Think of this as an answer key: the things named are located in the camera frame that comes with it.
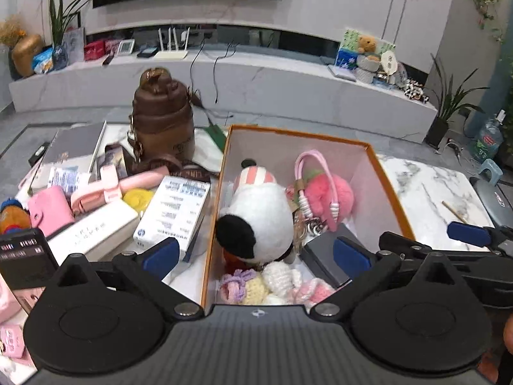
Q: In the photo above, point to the white long box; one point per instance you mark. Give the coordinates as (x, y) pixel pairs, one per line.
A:
(92, 228)

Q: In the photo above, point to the patterned gift bag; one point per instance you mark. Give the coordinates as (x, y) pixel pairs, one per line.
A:
(74, 46)

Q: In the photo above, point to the gold vase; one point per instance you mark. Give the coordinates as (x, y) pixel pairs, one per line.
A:
(26, 54)

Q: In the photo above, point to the brown teddy bear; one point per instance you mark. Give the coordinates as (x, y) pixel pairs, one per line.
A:
(368, 44)

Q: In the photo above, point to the white medicine box blue print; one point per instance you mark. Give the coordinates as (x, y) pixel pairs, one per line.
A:
(172, 212)

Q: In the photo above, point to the white router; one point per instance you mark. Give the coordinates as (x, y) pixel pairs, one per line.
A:
(170, 55)

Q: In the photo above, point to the dark grey small box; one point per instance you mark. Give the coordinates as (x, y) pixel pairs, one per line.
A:
(320, 256)

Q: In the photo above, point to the pink card holder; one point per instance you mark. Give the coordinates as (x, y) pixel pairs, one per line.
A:
(12, 343)

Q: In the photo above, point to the red box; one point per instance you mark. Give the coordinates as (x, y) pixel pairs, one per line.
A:
(94, 51)

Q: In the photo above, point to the white marble television cabinet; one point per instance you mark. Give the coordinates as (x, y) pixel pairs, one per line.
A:
(280, 88)

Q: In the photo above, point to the black white cow figurines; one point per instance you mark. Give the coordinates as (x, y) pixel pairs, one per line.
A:
(415, 92)

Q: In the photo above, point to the dark printed booklet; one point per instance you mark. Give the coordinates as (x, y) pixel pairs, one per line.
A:
(114, 160)

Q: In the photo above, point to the blue water jug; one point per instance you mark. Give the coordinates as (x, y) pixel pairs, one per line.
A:
(487, 140)

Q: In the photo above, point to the blue snack bag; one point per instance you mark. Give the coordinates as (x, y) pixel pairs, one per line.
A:
(43, 61)

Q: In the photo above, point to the potted orchid plant black pot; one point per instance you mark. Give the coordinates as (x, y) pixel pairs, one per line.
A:
(436, 130)

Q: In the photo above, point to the hair dryer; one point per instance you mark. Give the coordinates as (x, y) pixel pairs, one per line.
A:
(457, 150)

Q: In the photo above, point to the yellow round item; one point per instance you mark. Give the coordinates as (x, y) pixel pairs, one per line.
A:
(138, 198)

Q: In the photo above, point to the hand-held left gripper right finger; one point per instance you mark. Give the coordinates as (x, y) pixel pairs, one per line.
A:
(350, 256)

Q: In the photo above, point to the long pink case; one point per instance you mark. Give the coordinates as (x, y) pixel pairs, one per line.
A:
(136, 182)

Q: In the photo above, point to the dried flowers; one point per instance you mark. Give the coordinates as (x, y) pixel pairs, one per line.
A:
(10, 32)

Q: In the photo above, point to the grey notebook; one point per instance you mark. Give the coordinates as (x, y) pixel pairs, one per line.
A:
(72, 140)

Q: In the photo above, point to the blue plastic stool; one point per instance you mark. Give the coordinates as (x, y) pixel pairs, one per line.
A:
(491, 166)

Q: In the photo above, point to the black rectangular device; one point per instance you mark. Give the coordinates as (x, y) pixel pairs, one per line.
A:
(24, 260)

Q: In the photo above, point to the grey round ottoman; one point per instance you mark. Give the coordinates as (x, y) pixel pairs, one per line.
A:
(495, 204)

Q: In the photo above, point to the crochet bunny doll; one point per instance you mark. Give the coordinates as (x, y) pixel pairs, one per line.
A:
(276, 278)

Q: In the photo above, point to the green vine plant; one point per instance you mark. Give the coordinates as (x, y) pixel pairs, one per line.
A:
(483, 0)

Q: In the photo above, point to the wooden stick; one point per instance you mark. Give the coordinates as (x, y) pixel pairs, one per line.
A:
(455, 212)

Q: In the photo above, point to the black phone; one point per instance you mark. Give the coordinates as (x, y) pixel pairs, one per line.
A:
(147, 52)

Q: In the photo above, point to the white round hand fan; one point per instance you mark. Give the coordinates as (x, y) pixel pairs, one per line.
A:
(388, 62)

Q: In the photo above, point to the orange plush toy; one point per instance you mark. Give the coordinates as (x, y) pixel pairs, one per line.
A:
(14, 218)

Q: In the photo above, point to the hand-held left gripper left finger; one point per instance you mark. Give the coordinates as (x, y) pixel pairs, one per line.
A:
(162, 258)

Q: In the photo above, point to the white plush dog pink stripes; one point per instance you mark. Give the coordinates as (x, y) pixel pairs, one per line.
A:
(260, 212)

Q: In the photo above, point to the pink pouch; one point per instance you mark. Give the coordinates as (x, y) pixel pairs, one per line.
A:
(8, 300)

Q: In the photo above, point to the white laptop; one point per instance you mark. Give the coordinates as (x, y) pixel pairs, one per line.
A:
(340, 74)

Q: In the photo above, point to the white tote bag green trim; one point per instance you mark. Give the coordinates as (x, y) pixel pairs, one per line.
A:
(208, 148)

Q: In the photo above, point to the green leafy potted plant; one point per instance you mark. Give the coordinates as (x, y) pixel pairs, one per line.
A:
(60, 20)

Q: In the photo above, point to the brown water bottle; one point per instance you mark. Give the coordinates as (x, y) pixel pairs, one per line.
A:
(160, 128)

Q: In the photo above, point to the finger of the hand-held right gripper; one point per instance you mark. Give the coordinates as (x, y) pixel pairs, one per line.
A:
(467, 232)
(404, 246)

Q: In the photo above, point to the marble desktop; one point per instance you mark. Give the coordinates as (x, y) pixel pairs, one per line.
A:
(425, 184)

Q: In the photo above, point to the white desk display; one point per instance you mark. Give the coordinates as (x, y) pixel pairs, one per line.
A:
(125, 47)

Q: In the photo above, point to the orange cardboard box white inside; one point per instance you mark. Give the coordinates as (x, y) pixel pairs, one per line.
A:
(280, 144)

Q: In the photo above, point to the black remote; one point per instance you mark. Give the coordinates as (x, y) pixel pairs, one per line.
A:
(108, 59)

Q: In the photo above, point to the pink wallet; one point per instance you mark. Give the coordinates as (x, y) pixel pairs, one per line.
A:
(50, 210)

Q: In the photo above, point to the white woven basket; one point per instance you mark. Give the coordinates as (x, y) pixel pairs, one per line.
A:
(364, 74)

